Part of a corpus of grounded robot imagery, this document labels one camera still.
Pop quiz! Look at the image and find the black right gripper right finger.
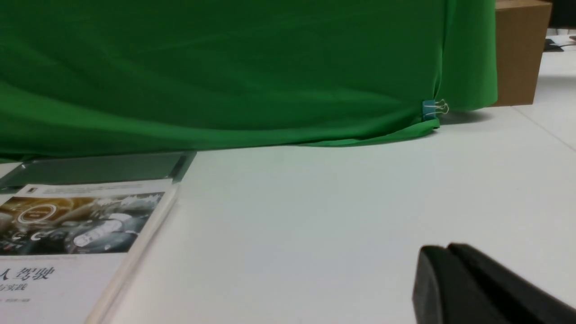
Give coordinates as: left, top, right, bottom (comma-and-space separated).
448, 243, 576, 324

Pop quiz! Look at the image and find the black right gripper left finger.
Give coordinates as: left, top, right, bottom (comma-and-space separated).
412, 245, 510, 324

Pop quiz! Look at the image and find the blue binder clip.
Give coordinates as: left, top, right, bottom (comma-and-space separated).
421, 99, 449, 121

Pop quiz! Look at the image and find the brown cardboard box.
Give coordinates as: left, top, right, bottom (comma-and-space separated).
492, 0, 553, 107

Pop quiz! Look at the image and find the white self-driving textbook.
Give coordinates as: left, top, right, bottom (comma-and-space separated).
0, 179, 180, 324

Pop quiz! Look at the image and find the green backdrop cloth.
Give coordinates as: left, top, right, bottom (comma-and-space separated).
0, 0, 498, 162

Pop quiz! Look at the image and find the metal desk cable hatch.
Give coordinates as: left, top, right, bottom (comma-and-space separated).
0, 150, 196, 194

